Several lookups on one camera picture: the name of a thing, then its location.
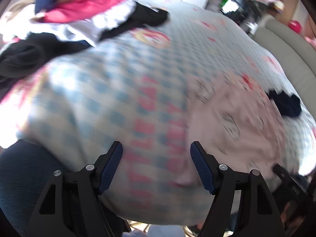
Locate folded navy garment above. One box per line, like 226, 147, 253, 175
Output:
267, 89, 302, 118

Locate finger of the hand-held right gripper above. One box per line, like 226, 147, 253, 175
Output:
272, 164, 296, 186

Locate pink printed garment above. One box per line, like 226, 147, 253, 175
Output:
171, 78, 295, 189

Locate yellow plush toy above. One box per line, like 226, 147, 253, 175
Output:
272, 0, 285, 12

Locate red garment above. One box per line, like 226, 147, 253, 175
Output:
44, 0, 132, 24

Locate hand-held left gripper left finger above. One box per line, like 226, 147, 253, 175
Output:
26, 141, 123, 237

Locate black knit garment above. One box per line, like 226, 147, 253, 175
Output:
0, 33, 89, 99

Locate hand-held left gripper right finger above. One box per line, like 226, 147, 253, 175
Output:
190, 141, 283, 237

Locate black garment with white trim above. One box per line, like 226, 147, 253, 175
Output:
99, 2, 170, 41

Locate light blue fleece cloth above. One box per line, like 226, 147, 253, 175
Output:
122, 223, 185, 237

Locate checked cartoon cat blanket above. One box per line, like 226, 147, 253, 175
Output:
0, 0, 316, 228

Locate red plush toy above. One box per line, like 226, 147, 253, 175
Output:
288, 19, 304, 34

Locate cream garment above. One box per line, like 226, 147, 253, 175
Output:
0, 0, 37, 39

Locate grey padded headboard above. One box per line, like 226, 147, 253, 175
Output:
252, 19, 316, 109

